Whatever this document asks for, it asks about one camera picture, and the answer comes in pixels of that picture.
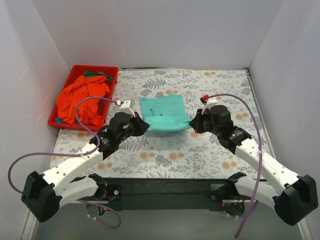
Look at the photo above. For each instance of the green t shirt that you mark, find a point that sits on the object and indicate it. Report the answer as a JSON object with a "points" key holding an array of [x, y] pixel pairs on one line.
{"points": [[88, 74]]}

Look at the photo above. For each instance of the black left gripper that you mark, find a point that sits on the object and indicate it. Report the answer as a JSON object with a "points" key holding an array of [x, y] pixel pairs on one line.
{"points": [[137, 124]]}

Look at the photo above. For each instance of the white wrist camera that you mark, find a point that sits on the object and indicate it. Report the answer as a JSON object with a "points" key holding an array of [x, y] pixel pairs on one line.
{"points": [[208, 102], [126, 107]]}

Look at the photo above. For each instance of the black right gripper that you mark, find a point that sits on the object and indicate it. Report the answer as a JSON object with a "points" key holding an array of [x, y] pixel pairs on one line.
{"points": [[200, 122]]}

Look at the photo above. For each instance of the teal t shirt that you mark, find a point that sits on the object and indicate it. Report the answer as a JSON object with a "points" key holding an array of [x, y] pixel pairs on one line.
{"points": [[165, 114]]}

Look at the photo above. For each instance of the blue t shirt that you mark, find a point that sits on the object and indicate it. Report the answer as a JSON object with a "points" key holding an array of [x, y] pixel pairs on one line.
{"points": [[59, 121]]}

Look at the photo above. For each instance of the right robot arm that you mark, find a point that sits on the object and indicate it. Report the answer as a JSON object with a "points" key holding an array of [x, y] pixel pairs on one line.
{"points": [[291, 195]]}

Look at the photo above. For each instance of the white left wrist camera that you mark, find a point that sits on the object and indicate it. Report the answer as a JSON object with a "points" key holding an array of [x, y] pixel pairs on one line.
{"points": [[126, 107]]}

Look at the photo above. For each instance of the floral tablecloth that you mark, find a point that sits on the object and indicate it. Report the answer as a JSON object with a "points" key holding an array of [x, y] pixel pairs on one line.
{"points": [[184, 154]]}

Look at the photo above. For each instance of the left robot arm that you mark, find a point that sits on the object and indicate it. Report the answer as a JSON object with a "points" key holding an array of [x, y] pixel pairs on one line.
{"points": [[45, 193]]}

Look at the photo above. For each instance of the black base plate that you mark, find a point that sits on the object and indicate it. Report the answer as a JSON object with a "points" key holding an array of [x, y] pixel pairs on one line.
{"points": [[169, 194]]}

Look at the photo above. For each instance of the orange t shirt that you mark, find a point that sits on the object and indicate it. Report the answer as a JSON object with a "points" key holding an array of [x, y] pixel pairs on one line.
{"points": [[79, 100]]}

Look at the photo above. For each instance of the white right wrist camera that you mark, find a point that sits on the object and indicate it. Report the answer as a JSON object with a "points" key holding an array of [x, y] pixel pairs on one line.
{"points": [[208, 102]]}

